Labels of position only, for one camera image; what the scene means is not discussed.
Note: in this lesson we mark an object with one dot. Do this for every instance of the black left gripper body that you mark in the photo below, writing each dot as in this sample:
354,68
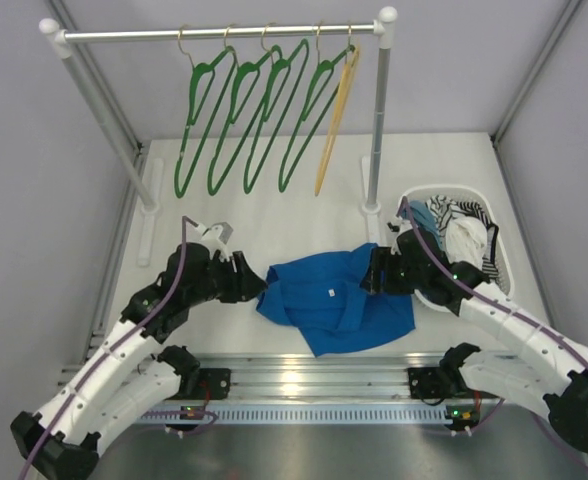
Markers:
237,276

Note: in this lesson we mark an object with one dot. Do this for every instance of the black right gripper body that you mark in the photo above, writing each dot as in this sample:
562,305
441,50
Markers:
406,278

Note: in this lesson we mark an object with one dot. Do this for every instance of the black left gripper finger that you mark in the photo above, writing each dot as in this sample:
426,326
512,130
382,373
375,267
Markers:
246,278
240,296

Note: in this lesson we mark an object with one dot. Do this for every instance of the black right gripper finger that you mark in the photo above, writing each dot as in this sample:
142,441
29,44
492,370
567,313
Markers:
380,259
373,282

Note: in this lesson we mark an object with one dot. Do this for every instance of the blue tank top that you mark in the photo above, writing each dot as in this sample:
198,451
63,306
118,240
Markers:
320,295

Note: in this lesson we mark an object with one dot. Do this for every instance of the green hanger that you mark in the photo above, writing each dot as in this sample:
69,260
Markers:
237,104
309,114
202,78
280,71

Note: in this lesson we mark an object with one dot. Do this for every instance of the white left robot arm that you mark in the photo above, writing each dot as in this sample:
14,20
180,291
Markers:
65,438

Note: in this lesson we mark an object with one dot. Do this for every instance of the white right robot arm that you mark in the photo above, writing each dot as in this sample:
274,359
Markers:
542,372

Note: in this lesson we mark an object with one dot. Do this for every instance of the yellow hanger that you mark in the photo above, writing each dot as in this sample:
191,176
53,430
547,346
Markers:
343,92

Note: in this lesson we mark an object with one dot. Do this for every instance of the light blue garment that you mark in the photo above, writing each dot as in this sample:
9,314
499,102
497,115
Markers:
425,222

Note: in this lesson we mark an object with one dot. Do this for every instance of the striped black white garment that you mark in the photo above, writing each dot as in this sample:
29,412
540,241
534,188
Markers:
445,209

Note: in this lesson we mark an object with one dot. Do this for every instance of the metal clothes rack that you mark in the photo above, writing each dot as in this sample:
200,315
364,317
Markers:
70,48

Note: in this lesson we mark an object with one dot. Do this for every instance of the white laundry basket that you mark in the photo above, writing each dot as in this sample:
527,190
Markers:
461,192

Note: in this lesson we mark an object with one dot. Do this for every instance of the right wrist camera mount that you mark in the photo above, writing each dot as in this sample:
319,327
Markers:
394,230

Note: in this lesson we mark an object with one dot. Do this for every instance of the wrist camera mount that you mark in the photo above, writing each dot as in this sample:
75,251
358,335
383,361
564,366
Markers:
215,238
394,230

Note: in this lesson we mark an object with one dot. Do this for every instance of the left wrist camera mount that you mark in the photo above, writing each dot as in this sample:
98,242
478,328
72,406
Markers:
215,238

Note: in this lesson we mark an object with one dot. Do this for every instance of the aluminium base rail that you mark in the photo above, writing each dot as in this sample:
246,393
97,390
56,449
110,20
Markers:
347,379

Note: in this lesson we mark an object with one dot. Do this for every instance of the perforated cable duct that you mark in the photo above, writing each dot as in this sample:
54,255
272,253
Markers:
330,414

